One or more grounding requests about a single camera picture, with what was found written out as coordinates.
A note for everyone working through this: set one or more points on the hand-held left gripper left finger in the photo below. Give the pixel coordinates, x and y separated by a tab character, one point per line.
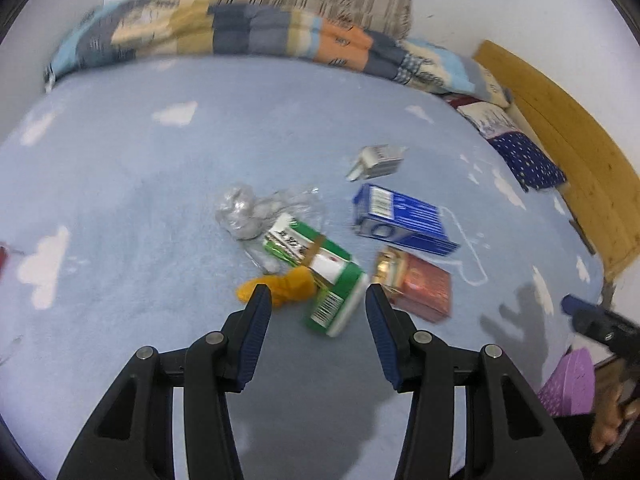
255	340

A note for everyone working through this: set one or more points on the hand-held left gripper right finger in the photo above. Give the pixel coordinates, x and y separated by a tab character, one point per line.
385	340

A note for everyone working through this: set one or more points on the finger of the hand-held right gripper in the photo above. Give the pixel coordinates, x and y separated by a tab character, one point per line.
575	306

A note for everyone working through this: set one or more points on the red box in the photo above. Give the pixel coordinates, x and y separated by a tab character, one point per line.
425	285

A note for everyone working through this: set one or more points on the purple perforated basket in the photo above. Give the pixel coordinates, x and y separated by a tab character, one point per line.
570	385

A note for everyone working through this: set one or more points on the green white box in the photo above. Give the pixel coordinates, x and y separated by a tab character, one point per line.
335	270

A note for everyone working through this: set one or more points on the large blue box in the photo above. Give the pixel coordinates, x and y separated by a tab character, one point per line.
400	215

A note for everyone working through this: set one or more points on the clear plastic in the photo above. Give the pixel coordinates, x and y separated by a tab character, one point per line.
240	210

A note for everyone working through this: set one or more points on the white grey box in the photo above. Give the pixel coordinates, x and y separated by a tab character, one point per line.
377	160

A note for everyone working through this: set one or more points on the person's right hand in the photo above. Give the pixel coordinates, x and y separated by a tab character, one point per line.
607	410

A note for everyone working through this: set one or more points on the navy star pillow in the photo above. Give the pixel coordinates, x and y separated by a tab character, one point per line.
525	160

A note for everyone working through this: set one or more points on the wooden headboard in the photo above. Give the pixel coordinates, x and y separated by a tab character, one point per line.
575	135

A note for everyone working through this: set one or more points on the patchwork quilt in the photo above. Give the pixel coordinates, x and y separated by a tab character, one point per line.
250	30

